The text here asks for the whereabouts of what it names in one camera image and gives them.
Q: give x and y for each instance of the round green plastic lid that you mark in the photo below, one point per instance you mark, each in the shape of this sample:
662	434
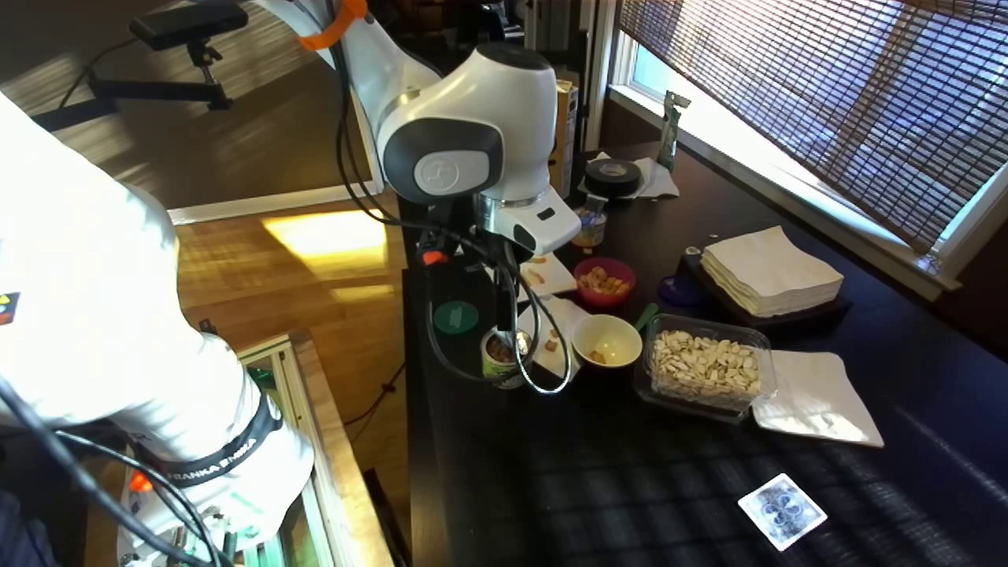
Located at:
456	321

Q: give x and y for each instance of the brown slatted window blind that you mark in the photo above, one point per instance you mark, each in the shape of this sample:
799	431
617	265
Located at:
821	96

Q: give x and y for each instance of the blue patterned playing card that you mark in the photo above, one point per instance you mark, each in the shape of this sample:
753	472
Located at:
783	511

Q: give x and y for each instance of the wooden robot platform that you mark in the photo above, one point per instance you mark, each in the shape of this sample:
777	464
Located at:
334	462

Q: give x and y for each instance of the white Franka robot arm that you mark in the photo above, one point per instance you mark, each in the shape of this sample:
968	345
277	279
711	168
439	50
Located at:
83	295

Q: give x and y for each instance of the small glass jar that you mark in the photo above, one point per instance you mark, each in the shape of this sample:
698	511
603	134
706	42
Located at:
592	232

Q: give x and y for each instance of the white napkin with gummy candies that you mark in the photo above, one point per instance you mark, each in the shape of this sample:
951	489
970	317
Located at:
553	279

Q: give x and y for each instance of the stack of white napkins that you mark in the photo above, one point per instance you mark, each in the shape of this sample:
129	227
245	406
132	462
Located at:
774	270

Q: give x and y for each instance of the small green stick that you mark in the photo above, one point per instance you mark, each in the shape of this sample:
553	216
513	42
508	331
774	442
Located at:
648	317

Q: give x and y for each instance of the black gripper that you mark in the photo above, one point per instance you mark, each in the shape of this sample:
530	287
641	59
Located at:
466	270

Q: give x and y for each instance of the white bowl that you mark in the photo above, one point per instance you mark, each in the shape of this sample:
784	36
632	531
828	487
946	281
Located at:
607	343

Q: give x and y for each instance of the clear plastic container of popcorn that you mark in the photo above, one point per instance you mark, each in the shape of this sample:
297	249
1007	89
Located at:
702	367

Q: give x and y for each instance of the red bowl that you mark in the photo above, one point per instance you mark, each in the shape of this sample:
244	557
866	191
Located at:
609	285

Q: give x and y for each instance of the crumpled white paper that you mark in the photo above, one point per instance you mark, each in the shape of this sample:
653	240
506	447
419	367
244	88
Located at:
659	181

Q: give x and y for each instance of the small round metal cap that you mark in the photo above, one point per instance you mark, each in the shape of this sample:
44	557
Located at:
691	253

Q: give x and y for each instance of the black tape roll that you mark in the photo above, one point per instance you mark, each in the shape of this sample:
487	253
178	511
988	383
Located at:
613	174

